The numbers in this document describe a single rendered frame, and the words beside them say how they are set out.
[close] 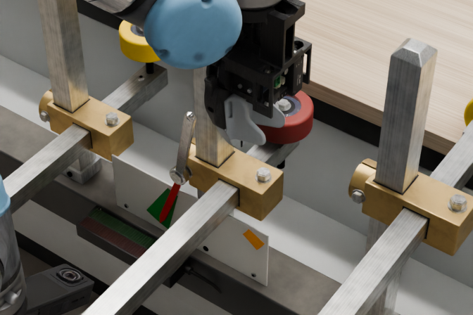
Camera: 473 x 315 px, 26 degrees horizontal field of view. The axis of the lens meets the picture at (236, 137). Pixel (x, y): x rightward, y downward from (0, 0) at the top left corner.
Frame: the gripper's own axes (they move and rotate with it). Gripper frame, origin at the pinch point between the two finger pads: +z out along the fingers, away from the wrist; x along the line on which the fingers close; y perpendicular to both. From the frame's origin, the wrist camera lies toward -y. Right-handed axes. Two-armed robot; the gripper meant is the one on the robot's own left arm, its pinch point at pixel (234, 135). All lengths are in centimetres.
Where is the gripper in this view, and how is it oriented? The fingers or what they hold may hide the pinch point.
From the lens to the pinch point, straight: 113.1
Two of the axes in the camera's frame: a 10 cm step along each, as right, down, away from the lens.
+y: 8.1, 4.0, -4.4
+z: 0.0, 7.4, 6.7
